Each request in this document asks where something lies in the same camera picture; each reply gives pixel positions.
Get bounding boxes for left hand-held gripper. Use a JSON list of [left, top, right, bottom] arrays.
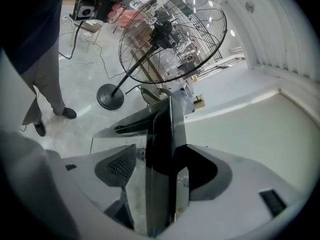
[[67, 0, 140, 24]]

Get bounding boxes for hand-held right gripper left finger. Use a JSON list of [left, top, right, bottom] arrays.
[[61, 143, 138, 231]]

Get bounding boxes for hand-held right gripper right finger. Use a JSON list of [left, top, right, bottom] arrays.
[[159, 143, 303, 240]]

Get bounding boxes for pink cloth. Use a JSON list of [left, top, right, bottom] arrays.
[[107, 2, 142, 27]]

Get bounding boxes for grey roller blind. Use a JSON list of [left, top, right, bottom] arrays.
[[183, 90, 320, 192]]

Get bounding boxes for black standing fan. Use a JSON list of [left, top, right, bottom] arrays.
[[96, 0, 229, 111]]

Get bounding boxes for person's left black shoe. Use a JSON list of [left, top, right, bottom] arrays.
[[59, 107, 78, 120]]

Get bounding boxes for person's black shoe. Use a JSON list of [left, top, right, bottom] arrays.
[[33, 122, 47, 138], [59, 107, 78, 120]]

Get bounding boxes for person's right black shoe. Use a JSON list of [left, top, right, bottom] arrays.
[[33, 122, 47, 138]]

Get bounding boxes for brown cardboard box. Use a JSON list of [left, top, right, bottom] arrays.
[[192, 95, 206, 109]]

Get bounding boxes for plastic wrapped grey panel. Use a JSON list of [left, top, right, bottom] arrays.
[[171, 82, 196, 116]]

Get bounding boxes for dark wicker chair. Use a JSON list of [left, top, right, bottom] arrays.
[[124, 82, 172, 107]]

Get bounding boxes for person's grey trousers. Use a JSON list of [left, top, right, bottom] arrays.
[[20, 32, 67, 127]]

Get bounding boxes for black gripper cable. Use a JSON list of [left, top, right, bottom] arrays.
[[58, 20, 85, 60]]

